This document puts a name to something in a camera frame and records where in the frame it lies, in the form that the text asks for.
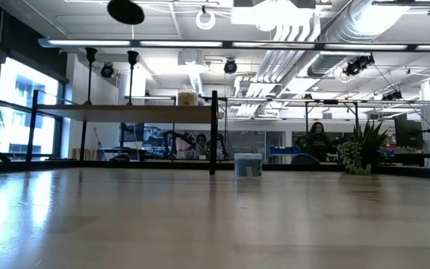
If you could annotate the yellow candle glass jar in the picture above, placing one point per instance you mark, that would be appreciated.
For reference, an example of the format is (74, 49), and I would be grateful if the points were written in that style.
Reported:
(187, 99)

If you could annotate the black metal candlestick holder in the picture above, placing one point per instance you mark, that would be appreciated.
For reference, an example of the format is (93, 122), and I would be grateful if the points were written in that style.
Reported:
(132, 56)
(125, 11)
(90, 54)

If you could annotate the person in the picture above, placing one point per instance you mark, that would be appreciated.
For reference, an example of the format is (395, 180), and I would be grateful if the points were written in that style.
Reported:
(317, 143)
(201, 142)

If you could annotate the blue storage bins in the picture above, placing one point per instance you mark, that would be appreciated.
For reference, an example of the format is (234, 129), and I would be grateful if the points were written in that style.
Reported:
(280, 150)

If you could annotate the wooden shelf black legs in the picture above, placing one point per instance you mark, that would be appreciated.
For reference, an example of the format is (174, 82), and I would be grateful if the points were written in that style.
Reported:
(125, 113)

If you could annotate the black office chair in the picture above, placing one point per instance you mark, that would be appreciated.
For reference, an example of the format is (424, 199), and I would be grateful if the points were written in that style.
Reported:
(304, 160)

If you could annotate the long LED light bar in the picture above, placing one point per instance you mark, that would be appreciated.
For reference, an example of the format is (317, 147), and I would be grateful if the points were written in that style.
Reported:
(274, 45)

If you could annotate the row of wooden blocks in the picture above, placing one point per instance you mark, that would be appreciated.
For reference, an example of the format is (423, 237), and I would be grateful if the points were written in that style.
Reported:
(88, 154)

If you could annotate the green potted succulent plant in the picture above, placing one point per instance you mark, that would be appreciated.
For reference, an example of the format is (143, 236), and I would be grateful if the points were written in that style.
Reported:
(353, 157)

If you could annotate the black computer monitor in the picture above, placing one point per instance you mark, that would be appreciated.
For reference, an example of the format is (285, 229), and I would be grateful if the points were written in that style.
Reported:
(409, 130)

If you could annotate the black round ceiling camera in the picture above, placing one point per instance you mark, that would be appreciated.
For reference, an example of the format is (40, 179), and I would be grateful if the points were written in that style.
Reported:
(230, 66)
(107, 70)

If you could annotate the black table frame rail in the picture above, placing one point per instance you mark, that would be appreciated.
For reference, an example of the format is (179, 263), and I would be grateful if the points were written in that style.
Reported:
(88, 164)

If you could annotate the black rig-mounted camera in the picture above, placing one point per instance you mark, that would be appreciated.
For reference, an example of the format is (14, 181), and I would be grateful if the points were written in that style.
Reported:
(357, 65)

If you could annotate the silver ventilation duct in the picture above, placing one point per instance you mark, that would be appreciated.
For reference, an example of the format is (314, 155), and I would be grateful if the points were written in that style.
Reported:
(349, 22)

